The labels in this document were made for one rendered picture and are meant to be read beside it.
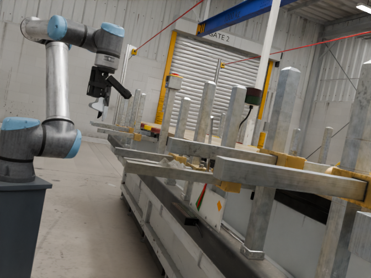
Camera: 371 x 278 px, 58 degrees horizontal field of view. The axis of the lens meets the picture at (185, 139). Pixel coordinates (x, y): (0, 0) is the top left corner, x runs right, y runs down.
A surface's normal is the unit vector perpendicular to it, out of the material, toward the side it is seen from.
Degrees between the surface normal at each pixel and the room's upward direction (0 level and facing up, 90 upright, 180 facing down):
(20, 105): 90
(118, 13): 90
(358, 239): 90
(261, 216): 90
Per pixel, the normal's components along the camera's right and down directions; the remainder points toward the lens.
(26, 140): 0.62, 0.15
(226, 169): 0.32, 0.11
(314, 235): -0.93, -0.17
